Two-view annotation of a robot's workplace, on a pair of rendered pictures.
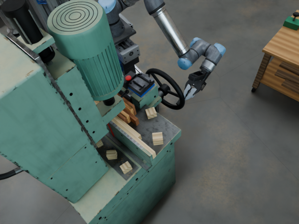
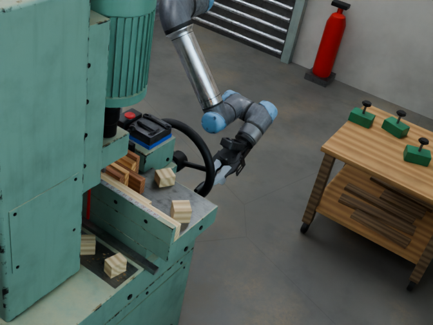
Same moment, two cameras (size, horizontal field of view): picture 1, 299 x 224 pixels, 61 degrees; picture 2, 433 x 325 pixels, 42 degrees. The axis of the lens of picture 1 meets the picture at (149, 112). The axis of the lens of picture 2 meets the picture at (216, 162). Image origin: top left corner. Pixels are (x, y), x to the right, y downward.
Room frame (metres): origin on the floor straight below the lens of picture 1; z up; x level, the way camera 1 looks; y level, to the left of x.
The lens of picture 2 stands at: (-0.51, 0.37, 1.88)
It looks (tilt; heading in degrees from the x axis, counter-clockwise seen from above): 36 degrees down; 336
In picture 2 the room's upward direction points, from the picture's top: 12 degrees clockwise
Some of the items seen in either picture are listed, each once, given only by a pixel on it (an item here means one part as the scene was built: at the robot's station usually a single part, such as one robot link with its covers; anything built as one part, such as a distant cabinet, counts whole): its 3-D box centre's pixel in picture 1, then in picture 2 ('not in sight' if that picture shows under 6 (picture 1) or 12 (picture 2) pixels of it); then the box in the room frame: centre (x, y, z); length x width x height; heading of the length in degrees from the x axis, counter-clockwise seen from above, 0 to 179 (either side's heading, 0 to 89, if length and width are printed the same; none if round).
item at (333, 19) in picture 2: not in sight; (330, 42); (2.86, -1.81, 0.30); 0.19 x 0.18 x 0.60; 132
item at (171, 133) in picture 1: (129, 107); (120, 172); (0.76, 0.10, 0.87); 0.61 x 0.30 x 0.06; 38
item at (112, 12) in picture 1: (108, 8); not in sight; (1.46, 0.13, 0.98); 0.13 x 0.12 x 0.14; 131
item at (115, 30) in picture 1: (112, 24); not in sight; (1.45, 0.14, 0.87); 0.15 x 0.15 x 0.10
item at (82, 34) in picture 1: (90, 54); (113, 28); (0.67, 0.16, 1.35); 0.18 x 0.18 x 0.31
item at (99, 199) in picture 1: (106, 151); (67, 248); (0.59, 0.26, 0.76); 0.57 x 0.45 x 0.09; 128
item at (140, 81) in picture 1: (137, 82); (142, 126); (0.82, 0.03, 0.99); 0.13 x 0.11 x 0.06; 38
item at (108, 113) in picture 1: (108, 109); (98, 150); (0.65, 0.18, 1.03); 0.14 x 0.07 x 0.09; 128
